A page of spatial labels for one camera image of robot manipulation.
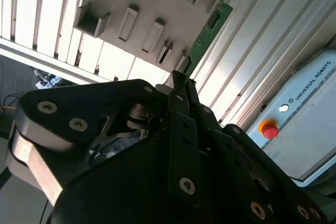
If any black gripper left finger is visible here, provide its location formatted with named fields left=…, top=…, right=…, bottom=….
left=14, top=70, right=200, bottom=208

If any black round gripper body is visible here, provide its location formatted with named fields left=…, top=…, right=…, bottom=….
left=49, top=98, right=279, bottom=224

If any green RAM stick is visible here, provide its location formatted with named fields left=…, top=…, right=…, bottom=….
left=183, top=0, right=234, bottom=77

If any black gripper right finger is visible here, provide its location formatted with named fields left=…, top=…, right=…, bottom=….
left=186, top=79, right=329, bottom=224

